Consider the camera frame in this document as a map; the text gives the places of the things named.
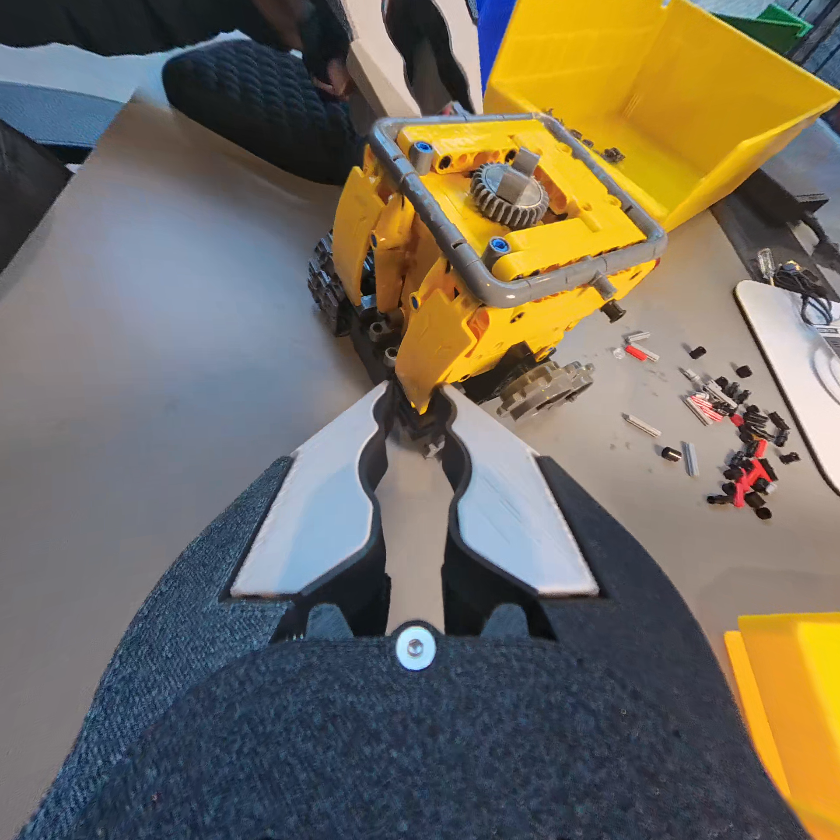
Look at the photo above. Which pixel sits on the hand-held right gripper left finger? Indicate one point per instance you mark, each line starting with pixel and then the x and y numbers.
pixel 308 525

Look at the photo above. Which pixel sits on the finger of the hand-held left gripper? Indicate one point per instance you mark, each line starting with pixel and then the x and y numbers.
pixel 374 65
pixel 463 39

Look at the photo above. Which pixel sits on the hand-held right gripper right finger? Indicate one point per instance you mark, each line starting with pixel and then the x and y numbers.
pixel 518 525

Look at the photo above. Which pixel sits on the black yellow toy brick vehicle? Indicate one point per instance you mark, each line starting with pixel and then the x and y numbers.
pixel 446 315

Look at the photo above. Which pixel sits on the person's left forearm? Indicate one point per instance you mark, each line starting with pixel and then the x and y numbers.
pixel 131 23

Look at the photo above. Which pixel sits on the light grey desk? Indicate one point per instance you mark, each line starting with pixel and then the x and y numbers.
pixel 164 361

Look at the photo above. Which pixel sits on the person's left hand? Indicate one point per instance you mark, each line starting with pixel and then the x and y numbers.
pixel 325 46

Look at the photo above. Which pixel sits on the blue plastic bin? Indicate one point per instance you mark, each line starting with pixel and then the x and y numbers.
pixel 495 39

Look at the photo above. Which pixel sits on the black quilted pad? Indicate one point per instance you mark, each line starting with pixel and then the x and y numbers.
pixel 262 111

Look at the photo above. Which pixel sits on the pale grey brick pin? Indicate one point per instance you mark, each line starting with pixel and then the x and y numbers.
pixel 690 459

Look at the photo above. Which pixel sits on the dark small brick parts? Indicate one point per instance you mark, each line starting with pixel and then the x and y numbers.
pixel 610 155

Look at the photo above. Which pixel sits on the yellow plastic bin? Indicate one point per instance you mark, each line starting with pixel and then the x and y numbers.
pixel 800 709
pixel 689 98

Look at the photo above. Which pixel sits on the cluster of small brick parts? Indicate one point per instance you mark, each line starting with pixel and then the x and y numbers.
pixel 748 453

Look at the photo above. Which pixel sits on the green plastic bin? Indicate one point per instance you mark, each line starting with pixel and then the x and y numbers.
pixel 768 23

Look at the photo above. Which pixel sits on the white base board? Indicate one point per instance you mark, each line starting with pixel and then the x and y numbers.
pixel 787 354

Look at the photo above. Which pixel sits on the grey fabric chair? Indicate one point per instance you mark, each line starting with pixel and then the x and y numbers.
pixel 52 115

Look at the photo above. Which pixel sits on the black power adapter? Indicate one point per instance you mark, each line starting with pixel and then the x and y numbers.
pixel 781 197

